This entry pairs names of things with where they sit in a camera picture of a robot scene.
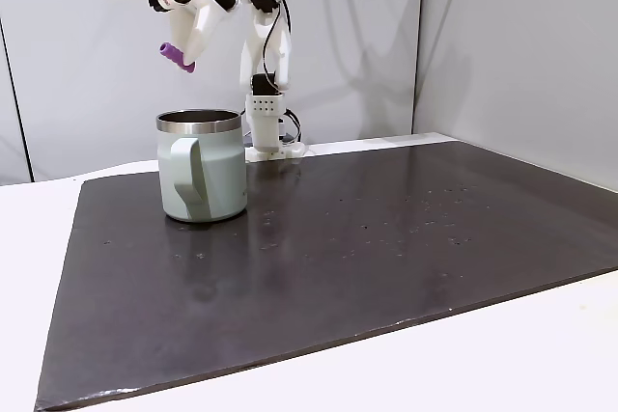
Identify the pale green steel-rim mug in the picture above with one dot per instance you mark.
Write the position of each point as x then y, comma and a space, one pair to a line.
222, 180

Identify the purple pen grip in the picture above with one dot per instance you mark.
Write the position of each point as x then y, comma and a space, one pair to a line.
174, 56

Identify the black table mat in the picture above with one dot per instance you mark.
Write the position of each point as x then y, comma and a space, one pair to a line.
338, 262

